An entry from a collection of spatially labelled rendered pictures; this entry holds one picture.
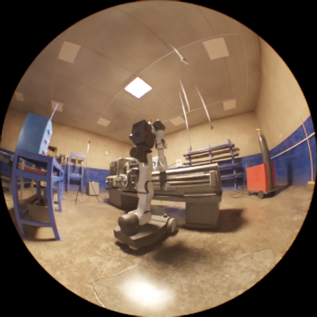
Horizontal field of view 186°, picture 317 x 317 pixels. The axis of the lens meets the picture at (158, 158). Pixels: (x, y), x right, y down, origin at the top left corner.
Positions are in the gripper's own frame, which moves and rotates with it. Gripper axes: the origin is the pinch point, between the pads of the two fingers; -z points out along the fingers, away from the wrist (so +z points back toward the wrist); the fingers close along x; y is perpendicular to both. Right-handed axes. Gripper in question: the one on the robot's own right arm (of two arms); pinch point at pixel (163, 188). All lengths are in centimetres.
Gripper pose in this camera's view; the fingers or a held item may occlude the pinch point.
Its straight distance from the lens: 109.8
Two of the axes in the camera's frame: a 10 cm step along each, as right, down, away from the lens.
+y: -8.6, 1.5, 4.8
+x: 5.0, 0.9, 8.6
